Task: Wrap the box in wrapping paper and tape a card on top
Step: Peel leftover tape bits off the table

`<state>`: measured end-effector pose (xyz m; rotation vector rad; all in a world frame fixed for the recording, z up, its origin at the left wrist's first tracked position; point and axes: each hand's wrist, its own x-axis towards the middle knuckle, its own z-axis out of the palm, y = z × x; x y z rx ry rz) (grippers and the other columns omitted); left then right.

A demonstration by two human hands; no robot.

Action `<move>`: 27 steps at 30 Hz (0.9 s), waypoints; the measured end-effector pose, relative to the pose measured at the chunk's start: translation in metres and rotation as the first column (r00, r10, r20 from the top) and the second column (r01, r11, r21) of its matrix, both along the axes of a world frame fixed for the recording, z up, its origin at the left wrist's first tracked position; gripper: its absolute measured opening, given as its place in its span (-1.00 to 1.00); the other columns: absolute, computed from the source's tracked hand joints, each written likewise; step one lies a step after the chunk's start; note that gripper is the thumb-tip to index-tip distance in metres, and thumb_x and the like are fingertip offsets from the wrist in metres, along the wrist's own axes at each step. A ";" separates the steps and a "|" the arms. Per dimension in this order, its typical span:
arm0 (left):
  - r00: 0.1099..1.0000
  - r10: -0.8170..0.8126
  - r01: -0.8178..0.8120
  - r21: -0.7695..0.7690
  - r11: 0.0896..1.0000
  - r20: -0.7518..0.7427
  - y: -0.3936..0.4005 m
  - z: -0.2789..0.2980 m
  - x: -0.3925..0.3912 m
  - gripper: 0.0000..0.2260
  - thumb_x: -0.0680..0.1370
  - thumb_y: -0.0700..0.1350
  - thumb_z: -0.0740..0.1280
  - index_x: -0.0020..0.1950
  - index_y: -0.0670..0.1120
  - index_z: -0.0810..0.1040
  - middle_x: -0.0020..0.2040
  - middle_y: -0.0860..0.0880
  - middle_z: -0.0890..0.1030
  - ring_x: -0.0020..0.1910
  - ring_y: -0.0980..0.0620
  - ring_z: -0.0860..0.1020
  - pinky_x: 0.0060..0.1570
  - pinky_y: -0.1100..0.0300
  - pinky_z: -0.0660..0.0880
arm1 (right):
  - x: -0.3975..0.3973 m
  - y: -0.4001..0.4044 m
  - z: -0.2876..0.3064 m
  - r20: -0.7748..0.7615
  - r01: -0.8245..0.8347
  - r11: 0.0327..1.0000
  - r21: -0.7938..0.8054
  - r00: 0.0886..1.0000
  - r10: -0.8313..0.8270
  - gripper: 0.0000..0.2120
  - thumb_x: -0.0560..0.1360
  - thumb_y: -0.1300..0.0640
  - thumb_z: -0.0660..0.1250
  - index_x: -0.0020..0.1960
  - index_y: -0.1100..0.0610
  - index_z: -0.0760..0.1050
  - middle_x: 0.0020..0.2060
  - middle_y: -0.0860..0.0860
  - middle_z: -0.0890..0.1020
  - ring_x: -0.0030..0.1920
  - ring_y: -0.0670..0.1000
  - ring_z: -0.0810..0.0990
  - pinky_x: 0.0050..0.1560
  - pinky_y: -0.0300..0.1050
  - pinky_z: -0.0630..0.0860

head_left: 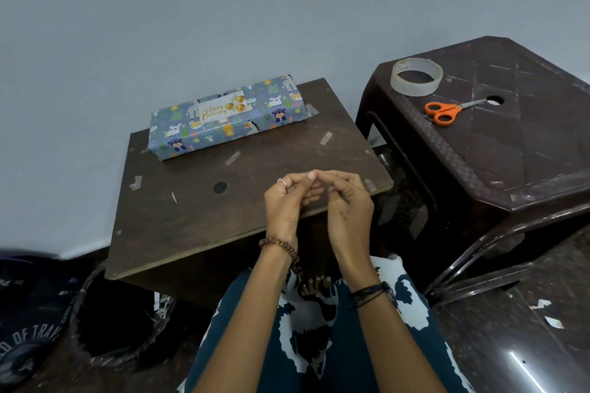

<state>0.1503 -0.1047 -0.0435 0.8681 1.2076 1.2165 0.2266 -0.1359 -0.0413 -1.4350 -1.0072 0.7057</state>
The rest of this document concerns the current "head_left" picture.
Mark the person's left hand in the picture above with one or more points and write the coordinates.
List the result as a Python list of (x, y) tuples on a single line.
[(283, 208)]

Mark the person's right hand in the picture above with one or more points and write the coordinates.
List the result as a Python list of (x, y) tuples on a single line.
[(352, 222)]

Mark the happy birthday card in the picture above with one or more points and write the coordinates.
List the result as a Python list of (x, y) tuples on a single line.
[(212, 111)]

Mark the clear tape roll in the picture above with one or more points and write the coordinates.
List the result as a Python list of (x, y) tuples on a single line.
[(401, 86)]

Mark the person's right forearm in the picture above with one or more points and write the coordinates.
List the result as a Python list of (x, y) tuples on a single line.
[(396, 351)]

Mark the person's left forearm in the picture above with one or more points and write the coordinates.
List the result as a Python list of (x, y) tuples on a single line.
[(244, 323)]

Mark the person's bare foot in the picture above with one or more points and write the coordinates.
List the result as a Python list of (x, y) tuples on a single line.
[(315, 286)]

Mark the small dark wooden table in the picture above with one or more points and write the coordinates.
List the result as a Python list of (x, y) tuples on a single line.
[(184, 222)]

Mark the teal white patterned trousers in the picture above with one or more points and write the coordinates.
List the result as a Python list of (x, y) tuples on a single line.
[(221, 337)]

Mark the crumpled paper scraps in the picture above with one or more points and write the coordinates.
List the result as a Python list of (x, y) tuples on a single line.
[(159, 303)]

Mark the brown plastic stool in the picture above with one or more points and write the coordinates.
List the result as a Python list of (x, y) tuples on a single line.
[(507, 153)]

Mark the black lined trash bin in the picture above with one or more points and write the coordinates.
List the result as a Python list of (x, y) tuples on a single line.
[(115, 323)]

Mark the white paper scrap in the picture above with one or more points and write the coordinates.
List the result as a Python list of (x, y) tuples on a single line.
[(554, 322), (540, 304)]

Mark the black purple backpack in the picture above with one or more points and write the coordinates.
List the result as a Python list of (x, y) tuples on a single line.
[(27, 314)]

